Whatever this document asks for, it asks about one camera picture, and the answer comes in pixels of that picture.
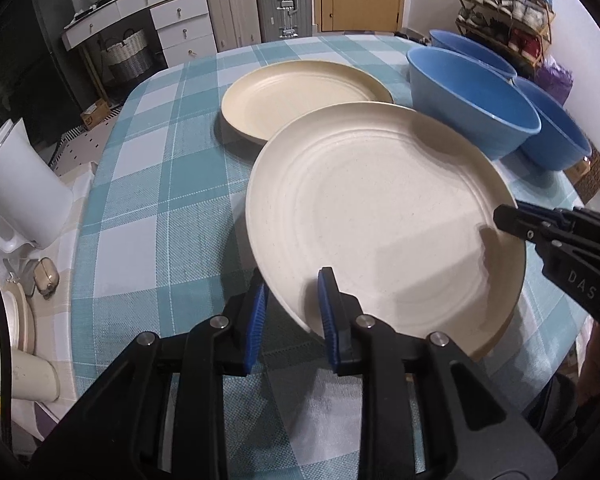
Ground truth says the wooden shoe rack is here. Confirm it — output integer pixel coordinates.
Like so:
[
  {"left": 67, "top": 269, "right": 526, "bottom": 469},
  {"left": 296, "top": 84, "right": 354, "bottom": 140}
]
[{"left": 455, "top": 0, "right": 557, "bottom": 79}]

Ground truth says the dotted floor rug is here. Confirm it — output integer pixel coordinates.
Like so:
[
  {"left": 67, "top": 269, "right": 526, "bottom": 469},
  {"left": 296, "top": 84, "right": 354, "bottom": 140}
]
[{"left": 50, "top": 105, "right": 126, "bottom": 171}]

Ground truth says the white drawer dresser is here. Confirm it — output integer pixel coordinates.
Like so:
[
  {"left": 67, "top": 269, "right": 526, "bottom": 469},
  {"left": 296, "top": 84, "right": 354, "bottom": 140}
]
[{"left": 62, "top": 0, "right": 218, "bottom": 68}]

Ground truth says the white electric kettle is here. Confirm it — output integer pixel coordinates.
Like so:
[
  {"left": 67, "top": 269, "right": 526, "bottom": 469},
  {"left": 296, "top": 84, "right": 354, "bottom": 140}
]
[{"left": 0, "top": 119, "right": 76, "bottom": 253}]

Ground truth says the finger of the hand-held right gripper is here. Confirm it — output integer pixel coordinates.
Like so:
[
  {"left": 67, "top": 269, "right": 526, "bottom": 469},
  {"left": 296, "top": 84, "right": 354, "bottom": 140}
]
[
  {"left": 493, "top": 204, "right": 571, "bottom": 247},
  {"left": 516, "top": 201, "right": 600, "bottom": 233}
]

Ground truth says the small tan case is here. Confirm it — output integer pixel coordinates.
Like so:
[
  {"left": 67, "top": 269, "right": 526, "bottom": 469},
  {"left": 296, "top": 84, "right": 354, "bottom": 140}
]
[{"left": 34, "top": 257, "right": 60, "bottom": 296}]

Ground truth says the dark grey refrigerator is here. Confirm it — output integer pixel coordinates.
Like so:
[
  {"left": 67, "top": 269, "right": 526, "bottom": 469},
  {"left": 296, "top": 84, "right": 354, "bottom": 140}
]
[{"left": 0, "top": 0, "right": 108, "bottom": 136}]

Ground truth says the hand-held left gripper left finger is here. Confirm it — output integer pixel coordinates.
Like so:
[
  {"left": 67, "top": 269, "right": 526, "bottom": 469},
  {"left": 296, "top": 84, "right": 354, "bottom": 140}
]
[{"left": 27, "top": 267, "right": 270, "bottom": 480}]

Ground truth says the teal checked tablecloth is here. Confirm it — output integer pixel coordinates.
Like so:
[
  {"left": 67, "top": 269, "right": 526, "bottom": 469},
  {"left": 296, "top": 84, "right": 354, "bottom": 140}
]
[{"left": 70, "top": 34, "right": 600, "bottom": 480}]

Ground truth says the cream mug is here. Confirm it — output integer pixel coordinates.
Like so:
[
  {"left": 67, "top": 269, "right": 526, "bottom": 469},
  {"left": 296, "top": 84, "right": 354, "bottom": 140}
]
[{"left": 10, "top": 347, "right": 61, "bottom": 403}]

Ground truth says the blue bowl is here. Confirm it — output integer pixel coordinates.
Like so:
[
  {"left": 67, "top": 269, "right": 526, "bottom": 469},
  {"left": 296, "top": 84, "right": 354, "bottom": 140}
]
[
  {"left": 406, "top": 47, "right": 542, "bottom": 161},
  {"left": 512, "top": 77, "right": 593, "bottom": 171},
  {"left": 428, "top": 29, "right": 518, "bottom": 81}
]

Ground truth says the purple plastic bag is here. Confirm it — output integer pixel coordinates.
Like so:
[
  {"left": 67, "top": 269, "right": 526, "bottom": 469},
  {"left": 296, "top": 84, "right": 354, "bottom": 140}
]
[{"left": 536, "top": 60, "right": 573, "bottom": 106}]

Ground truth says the small cardboard box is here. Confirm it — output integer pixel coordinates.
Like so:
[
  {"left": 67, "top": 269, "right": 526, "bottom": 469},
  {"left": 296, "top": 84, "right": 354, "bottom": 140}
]
[{"left": 80, "top": 99, "right": 112, "bottom": 128}]

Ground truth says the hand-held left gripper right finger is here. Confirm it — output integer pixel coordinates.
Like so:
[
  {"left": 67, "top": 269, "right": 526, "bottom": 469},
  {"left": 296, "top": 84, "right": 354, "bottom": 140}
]
[{"left": 317, "top": 266, "right": 556, "bottom": 480}]

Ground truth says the grey white woven basket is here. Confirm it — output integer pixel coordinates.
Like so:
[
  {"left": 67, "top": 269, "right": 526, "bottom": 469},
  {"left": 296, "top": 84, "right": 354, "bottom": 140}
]
[{"left": 102, "top": 29, "right": 155, "bottom": 81}]

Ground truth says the silver suitcase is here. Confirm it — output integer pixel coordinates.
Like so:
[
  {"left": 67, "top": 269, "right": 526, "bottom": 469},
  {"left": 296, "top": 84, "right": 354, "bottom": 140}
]
[{"left": 252, "top": 0, "right": 315, "bottom": 43}]

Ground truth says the beige suitcase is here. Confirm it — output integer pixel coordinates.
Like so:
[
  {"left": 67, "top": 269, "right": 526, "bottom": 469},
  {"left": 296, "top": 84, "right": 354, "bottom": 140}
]
[{"left": 201, "top": 0, "right": 262, "bottom": 53}]

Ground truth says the brown woven box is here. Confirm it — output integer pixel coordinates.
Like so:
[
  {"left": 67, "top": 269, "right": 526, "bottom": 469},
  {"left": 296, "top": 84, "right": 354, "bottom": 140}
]
[{"left": 575, "top": 145, "right": 600, "bottom": 206}]

